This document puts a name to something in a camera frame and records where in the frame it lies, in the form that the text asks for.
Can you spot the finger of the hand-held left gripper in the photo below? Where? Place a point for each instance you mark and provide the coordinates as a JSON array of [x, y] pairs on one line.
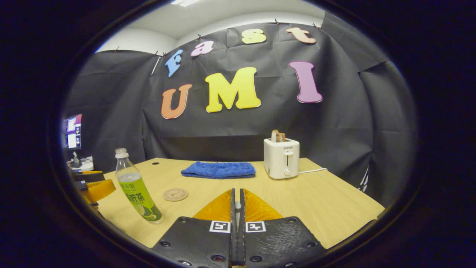
[[98, 190], [89, 177]]

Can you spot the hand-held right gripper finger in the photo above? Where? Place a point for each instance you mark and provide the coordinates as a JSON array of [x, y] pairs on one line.
[[234, 242], [241, 245]]

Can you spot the green label water bottle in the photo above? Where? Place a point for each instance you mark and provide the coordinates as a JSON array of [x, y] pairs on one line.
[[137, 193]]

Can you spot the round wooden coaster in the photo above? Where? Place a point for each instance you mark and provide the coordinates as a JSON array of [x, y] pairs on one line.
[[175, 194]]

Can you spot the small white desk device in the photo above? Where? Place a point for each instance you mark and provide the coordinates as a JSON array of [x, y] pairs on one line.
[[83, 165]]

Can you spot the computer monitor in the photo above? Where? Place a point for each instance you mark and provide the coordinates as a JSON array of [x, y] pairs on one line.
[[72, 132]]

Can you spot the blue towel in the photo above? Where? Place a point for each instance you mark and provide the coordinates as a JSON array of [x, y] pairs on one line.
[[219, 170]]

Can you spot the white toaster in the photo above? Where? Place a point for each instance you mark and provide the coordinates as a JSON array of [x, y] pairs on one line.
[[279, 160]]

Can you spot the bread slice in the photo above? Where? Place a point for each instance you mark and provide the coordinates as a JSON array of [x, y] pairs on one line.
[[277, 136]]

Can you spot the black backdrop cloth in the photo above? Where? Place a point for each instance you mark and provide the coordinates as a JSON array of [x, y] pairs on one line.
[[334, 141]]

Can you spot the ceiling light panel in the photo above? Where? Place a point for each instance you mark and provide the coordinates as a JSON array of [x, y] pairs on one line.
[[185, 2]]

